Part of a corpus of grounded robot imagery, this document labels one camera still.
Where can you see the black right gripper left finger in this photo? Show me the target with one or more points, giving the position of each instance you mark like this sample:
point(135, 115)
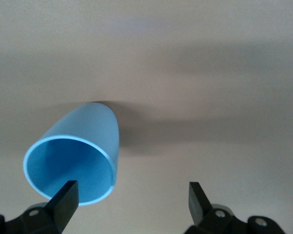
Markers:
point(61, 204)

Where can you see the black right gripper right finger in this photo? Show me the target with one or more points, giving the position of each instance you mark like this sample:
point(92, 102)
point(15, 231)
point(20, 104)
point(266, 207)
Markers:
point(197, 204)

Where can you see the blue plastic cup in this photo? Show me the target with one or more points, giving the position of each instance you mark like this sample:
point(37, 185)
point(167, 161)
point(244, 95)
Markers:
point(88, 136)

